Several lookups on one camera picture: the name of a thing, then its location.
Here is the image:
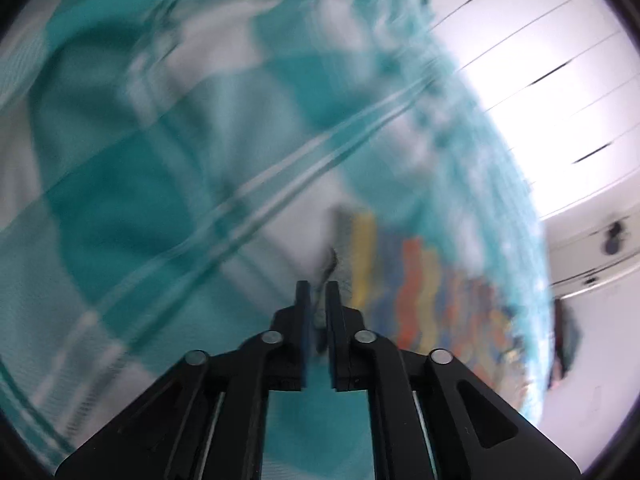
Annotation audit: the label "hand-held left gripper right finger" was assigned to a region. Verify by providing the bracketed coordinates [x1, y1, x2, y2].
[325, 281, 583, 480]

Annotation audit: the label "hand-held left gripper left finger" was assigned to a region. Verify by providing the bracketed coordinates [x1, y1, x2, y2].
[54, 280, 313, 480]

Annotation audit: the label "striped knit shirt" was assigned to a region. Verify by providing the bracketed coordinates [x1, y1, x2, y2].
[310, 207, 531, 401]

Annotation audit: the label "teal checked blanket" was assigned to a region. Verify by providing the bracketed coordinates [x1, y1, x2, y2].
[0, 0, 556, 480]

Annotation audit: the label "dark wooden dresser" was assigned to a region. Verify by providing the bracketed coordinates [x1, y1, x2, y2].
[550, 297, 583, 391]

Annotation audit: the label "white door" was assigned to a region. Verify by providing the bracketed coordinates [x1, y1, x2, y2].
[545, 205, 640, 301]

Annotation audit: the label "black hanging items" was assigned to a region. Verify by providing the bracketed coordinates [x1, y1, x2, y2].
[602, 220, 628, 256]

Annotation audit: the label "white wardrobe doors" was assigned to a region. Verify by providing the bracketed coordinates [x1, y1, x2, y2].
[425, 0, 640, 218]

